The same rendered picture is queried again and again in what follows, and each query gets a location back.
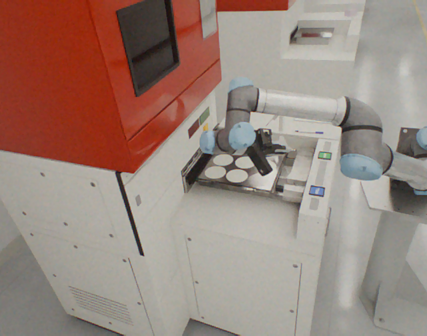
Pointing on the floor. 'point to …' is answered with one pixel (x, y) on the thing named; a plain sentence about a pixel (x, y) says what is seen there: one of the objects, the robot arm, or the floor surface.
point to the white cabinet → (247, 283)
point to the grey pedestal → (398, 283)
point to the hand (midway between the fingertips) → (286, 152)
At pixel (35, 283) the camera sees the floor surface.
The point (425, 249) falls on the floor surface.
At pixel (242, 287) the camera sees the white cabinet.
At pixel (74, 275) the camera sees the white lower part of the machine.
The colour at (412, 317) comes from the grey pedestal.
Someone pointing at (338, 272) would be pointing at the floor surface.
